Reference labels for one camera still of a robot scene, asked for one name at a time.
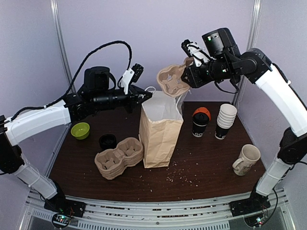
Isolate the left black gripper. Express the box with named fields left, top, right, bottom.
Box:
left=93, top=84, right=153, bottom=114

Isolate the brown paper takeout bag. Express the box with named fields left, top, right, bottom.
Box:
left=139, top=86, right=183, bottom=168

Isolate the single brown pulp cup carrier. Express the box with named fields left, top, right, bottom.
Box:
left=156, top=57, right=194, bottom=98

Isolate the black paper coffee cup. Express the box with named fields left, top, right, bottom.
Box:
left=192, top=122, right=207, bottom=138

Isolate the brown pulp cup carrier stack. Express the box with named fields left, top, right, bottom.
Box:
left=94, top=137, right=144, bottom=180

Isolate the black plastic cup lid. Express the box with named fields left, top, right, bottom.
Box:
left=193, top=112, right=210, bottom=126

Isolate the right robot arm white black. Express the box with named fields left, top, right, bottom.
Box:
left=181, top=28, right=307, bottom=212

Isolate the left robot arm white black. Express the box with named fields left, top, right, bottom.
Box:
left=0, top=64, right=152, bottom=213

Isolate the orange small bowl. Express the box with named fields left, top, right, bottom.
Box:
left=193, top=107, right=211, bottom=121

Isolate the stack of paper cups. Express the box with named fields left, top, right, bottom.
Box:
left=215, top=103, right=237, bottom=140

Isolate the green small bowl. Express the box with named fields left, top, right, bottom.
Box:
left=71, top=122, right=90, bottom=140

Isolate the beige ceramic mug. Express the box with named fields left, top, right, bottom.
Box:
left=232, top=144, right=261, bottom=176

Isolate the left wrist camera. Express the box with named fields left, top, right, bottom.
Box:
left=118, top=63, right=144, bottom=95

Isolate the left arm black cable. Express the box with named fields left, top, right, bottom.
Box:
left=9, top=40, right=134, bottom=120

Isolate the right aluminium frame post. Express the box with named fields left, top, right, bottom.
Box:
left=231, top=0, right=262, bottom=107

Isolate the aluminium frame post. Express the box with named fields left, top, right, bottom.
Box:
left=231, top=0, right=262, bottom=107
left=50, top=0, right=76, bottom=99

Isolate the left aluminium frame post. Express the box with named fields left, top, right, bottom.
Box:
left=50, top=0, right=76, bottom=99

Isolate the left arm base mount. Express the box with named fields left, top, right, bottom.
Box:
left=40, top=195, right=86, bottom=229

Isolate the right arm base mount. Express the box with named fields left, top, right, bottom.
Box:
left=229, top=192, right=271, bottom=228

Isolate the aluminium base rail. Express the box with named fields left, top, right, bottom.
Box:
left=20, top=188, right=295, bottom=230

